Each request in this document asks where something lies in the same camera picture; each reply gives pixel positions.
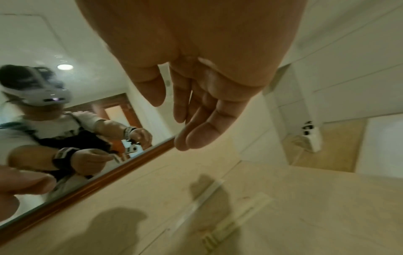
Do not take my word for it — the person's left hand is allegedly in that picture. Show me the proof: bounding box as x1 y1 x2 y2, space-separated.
0 165 58 222

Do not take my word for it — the person's right hand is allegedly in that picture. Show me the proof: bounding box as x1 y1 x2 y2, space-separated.
75 0 308 152

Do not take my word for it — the long white toiletry packet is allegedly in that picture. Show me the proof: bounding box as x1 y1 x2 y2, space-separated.
178 178 226 226

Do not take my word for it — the striped cream toiletry packet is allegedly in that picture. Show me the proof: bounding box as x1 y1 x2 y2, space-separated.
199 192 273 251

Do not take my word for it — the white box with black marks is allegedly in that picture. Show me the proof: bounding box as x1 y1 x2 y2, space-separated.
300 120 322 152

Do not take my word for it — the wood framed wall mirror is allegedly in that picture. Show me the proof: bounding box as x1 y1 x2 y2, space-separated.
0 0 177 243

